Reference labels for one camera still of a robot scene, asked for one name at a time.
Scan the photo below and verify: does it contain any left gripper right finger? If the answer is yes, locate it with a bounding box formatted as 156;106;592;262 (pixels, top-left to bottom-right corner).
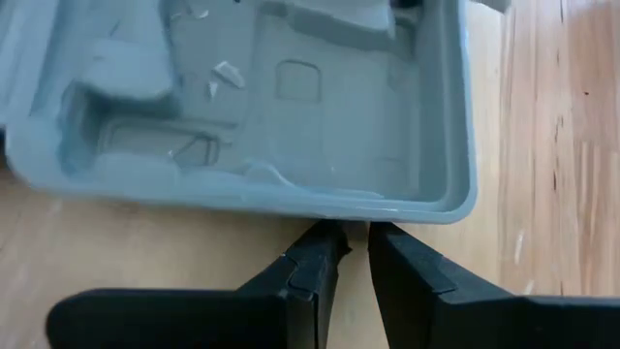
367;221;620;349

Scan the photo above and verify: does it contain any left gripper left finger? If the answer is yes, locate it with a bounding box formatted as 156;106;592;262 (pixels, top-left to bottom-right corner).
46;219;352;349

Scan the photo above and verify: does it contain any grey plastic tool case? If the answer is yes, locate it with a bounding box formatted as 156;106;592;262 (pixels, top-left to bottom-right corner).
0;0;513;226

